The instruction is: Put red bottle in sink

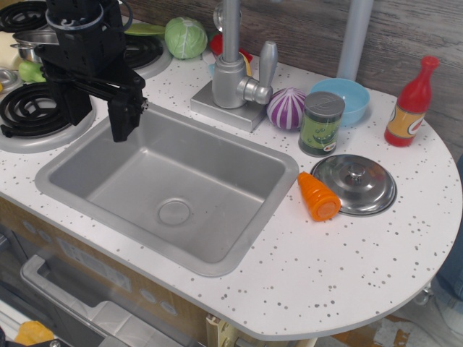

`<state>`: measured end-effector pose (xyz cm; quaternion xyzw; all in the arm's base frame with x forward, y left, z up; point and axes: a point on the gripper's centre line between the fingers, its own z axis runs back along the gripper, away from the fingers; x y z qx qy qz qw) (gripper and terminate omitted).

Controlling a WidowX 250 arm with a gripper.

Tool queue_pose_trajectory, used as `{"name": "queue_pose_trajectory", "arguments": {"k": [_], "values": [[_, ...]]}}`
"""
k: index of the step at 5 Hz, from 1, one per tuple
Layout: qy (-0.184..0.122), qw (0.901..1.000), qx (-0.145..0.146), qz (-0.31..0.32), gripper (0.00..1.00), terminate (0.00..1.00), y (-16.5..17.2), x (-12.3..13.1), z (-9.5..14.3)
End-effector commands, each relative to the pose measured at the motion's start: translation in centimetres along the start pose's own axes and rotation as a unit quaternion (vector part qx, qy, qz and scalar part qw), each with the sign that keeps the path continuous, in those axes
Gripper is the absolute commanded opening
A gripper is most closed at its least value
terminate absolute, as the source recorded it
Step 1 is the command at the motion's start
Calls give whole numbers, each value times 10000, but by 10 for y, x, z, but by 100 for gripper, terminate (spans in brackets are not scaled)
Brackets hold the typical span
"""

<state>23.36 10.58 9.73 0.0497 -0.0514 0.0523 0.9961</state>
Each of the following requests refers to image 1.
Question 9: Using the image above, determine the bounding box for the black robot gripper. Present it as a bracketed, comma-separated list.
[35, 1, 148, 142]

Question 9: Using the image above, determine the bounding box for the red toy sauce bottle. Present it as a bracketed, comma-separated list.
[384, 56, 440, 147]

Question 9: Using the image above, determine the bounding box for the grey toy sink basin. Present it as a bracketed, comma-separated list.
[35, 105, 299, 277]

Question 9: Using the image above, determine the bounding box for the back right black stove burner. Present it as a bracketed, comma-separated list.
[124, 34, 171, 69]

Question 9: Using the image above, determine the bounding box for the black stove burner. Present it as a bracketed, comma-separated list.
[0, 82, 98, 153]
[124, 34, 171, 69]
[1, 1, 47, 33]

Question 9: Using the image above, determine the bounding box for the front black stove burner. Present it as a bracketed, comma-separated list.
[0, 82, 98, 153]

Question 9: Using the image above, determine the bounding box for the green toy pepper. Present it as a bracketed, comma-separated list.
[18, 61, 46, 82]

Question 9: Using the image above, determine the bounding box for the green plastic plate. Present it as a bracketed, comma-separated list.
[125, 23, 166, 36]

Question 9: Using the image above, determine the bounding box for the green toy cabbage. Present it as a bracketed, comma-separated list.
[164, 17, 208, 60]

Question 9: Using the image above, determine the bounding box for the back left black stove burner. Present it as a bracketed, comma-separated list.
[1, 1, 47, 33]

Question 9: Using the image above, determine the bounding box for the grey toy faucet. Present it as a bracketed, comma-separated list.
[190, 1, 278, 132]

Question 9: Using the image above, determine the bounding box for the red toy vegetable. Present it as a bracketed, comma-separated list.
[209, 34, 223, 56]

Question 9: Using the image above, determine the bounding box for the purple striped toy onion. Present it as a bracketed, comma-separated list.
[266, 87, 306, 130]

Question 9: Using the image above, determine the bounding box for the green pickle toy can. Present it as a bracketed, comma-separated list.
[298, 91, 345, 157]

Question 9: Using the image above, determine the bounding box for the yellow toy item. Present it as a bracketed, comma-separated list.
[14, 321, 54, 346]

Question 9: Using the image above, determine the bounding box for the orange toy carrot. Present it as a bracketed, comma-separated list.
[297, 172, 341, 221]

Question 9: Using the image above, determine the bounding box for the light blue plastic bowl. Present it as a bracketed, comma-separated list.
[310, 78, 370, 127]

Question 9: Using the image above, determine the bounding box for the stainless steel pot lid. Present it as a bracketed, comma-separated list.
[311, 154, 397, 217]

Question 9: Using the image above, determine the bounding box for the grey vertical pole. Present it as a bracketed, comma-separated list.
[336, 0, 374, 81]

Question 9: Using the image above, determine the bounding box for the grey oven door handle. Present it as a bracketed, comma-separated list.
[20, 255, 194, 346]

